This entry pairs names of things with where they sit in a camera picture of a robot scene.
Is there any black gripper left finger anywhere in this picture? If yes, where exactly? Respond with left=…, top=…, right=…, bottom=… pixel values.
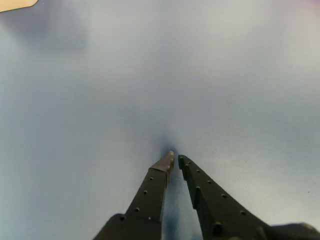
left=93, top=150, right=175, bottom=240

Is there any beige metal box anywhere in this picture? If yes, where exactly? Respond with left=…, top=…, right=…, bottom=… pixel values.
left=0, top=0, right=40, bottom=13

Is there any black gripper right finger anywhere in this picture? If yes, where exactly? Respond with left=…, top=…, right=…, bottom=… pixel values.
left=177, top=154, right=276, bottom=240

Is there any grey table mat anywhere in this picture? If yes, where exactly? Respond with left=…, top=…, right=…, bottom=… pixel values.
left=0, top=0, right=320, bottom=240

